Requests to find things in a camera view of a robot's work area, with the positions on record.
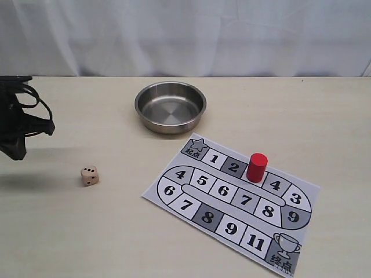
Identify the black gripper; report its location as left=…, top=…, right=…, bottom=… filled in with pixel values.
left=1, top=75, right=55, bottom=161

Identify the wooden die with black pips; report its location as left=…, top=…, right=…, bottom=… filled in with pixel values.
left=81, top=166, right=99, bottom=186

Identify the red cylinder game piece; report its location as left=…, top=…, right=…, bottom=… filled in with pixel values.
left=246, top=153, right=268, bottom=183

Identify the round stainless steel bowl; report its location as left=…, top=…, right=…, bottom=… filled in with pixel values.
left=134, top=81, right=207, bottom=135

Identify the white backdrop curtain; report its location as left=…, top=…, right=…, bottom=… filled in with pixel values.
left=1, top=1, right=370, bottom=76

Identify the printed paper game board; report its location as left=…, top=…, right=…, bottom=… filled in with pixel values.
left=143, top=133, right=320, bottom=277

